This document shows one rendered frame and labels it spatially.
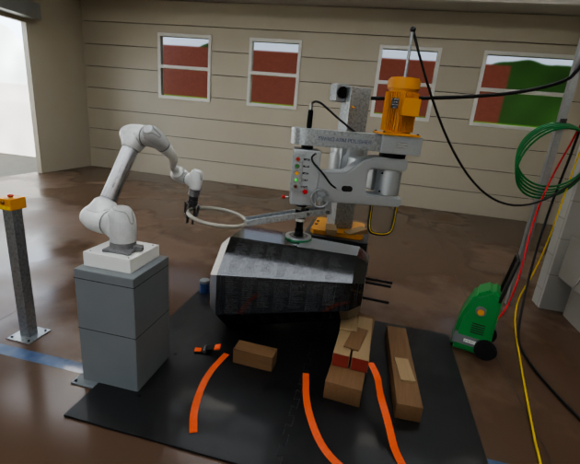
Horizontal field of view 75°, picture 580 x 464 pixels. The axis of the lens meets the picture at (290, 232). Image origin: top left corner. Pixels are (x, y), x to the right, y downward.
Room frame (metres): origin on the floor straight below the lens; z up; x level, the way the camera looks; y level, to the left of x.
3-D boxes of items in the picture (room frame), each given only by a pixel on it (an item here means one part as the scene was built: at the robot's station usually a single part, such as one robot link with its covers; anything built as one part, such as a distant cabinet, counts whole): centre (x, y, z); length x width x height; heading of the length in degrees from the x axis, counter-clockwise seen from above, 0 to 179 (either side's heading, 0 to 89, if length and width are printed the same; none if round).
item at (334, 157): (3.38, -0.55, 1.36); 0.74 x 0.34 x 0.25; 23
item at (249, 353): (2.37, 0.17, 0.07); 0.30 x 0.12 x 0.12; 76
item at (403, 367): (2.28, -0.89, 0.13); 0.25 x 0.10 x 0.01; 177
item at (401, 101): (2.95, -0.73, 1.90); 0.31 x 0.28 x 0.40; 4
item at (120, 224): (2.21, 1.04, 1.05); 0.18 x 0.16 x 0.22; 68
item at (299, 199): (2.93, -0.15, 1.32); 0.36 x 0.22 x 0.45; 94
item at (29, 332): (2.47, 1.92, 0.54); 0.20 x 0.20 x 1.09; 78
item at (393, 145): (2.95, -0.42, 1.62); 0.96 x 0.25 x 0.17; 94
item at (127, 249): (2.20, 1.01, 0.91); 0.22 x 0.18 x 0.06; 83
